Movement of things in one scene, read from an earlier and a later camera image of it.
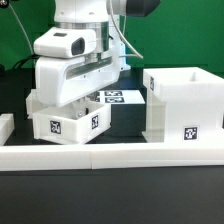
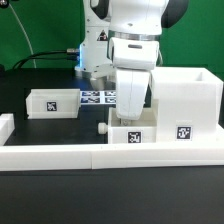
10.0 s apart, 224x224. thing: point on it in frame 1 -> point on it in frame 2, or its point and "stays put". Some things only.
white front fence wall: x=110 y=156 stays put
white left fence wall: x=7 y=125 stays put
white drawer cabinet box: x=183 y=105 stays put
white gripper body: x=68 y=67 -> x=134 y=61
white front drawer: x=75 y=122 -> x=144 y=130
